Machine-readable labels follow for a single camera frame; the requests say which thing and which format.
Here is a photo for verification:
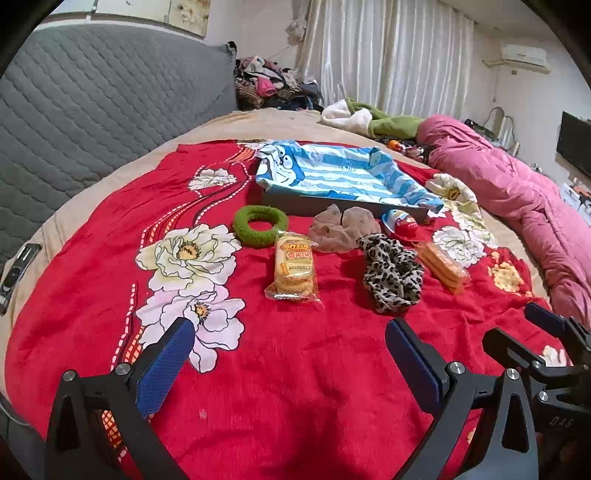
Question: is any white air conditioner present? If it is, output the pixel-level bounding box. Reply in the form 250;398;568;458
501;42;552;72

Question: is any green white plush blanket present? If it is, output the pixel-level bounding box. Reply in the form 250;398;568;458
320;98;428;138

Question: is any red chocolate egg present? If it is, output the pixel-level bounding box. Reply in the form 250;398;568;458
381;209;422;241

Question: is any black silver device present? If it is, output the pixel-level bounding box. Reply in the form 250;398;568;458
0;242;42;315

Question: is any round cookie packet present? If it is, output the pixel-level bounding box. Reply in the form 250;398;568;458
264;232;320;304

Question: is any orange biscuit packet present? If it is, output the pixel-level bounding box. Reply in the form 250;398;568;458
416;240;472;296

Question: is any tray with blue striped cloth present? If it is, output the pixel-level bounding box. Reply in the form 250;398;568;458
255;140;445;215

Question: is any black television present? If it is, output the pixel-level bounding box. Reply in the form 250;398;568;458
555;111;591;178

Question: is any wall painting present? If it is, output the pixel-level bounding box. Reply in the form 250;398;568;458
95;0;208;38

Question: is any metal chair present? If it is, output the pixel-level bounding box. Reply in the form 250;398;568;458
482;107;520;153

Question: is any beige sheer scrunchie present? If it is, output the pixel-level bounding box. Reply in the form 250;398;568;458
308;206;384;254

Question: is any grey quilted headboard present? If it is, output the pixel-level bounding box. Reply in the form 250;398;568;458
0;23;238;278

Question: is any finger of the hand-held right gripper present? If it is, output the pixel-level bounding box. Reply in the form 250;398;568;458
482;328;548;370
524;302;578;344

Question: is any green scrunchie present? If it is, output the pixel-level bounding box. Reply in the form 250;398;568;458
233;205;289;249

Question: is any leopard print scrunchie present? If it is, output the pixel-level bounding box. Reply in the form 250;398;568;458
358;233;426;315

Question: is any pile of clothes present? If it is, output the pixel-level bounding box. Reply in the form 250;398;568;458
235;56;324;112

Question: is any grey tray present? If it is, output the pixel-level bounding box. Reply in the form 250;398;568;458
259;185;431;223

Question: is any white curtain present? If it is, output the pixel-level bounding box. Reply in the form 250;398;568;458
295;0;476;125

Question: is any pink quilt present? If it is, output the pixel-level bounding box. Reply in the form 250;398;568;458
416;115;591;328

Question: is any red floral blanket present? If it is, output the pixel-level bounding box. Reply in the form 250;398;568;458
2;141;573;480

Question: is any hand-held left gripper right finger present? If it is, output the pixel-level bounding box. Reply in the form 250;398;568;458
385;318;539;480

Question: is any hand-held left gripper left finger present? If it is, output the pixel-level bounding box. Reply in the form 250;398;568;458
46;318;195;480

